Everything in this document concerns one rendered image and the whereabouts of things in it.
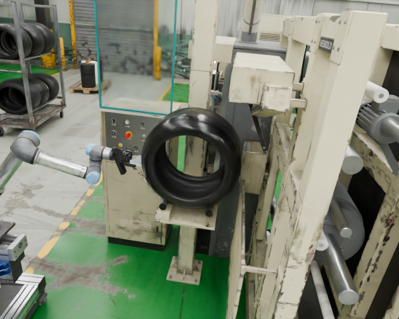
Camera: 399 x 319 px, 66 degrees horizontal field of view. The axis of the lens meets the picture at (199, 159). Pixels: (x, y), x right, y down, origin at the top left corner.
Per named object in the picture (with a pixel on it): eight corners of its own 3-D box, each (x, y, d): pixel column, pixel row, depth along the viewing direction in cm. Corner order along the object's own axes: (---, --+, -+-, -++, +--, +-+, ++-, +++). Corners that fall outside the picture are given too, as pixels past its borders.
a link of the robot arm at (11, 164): (-34, 204, 176) (19, 133, 166) (-23, 190, 189) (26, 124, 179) (-12, 214, 182) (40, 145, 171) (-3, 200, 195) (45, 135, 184)
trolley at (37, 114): (35, 113, 594) (18, 1, 513) (68, 116, 597) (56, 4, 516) (-7, 138, 473) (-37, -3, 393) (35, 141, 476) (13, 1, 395)
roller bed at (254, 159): (238, 178, 226) (244, 140, 213) (258, 181, 225) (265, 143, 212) (237, 192, 208) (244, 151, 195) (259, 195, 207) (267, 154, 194)
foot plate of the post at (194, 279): (173, 257, 274) (173, 253, 272) (202, 261, 271) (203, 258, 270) (166, 280, 250) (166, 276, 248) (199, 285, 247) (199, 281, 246)
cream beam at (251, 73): (232, 78, 183) (235, 52, 177) (274, 82, 181) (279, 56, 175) (227, 102, 128) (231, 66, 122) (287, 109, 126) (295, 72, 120)
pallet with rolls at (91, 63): (82, 83, 859) (80, 54, 827) (112, 85, 867) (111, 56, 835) (69, 93, 751) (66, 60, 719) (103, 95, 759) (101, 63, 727)
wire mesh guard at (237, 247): (229, 252, 242) (242, 173, 213) (232, 252, 242) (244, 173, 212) (222, 369, 161) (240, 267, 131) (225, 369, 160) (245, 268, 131)
